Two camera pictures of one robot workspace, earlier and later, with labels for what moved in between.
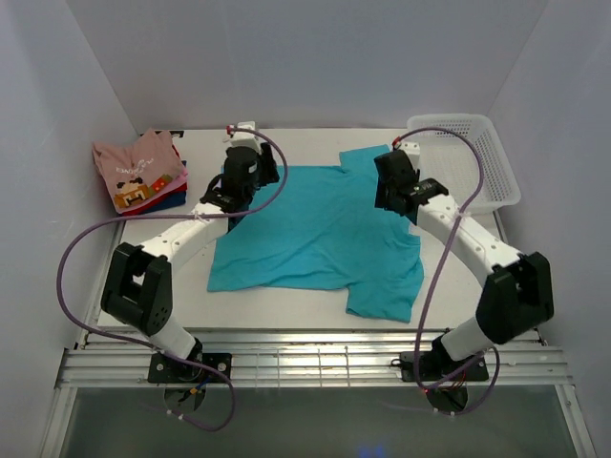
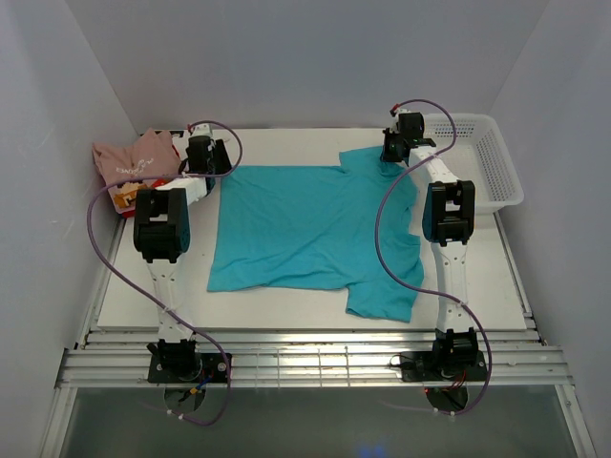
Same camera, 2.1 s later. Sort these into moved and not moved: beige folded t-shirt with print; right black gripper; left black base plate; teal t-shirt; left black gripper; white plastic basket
Moved: right black gripper; left black gripper
Not moved: beige folded t-shirt with print; white plastic basket; left black base plate; teal t-shirt
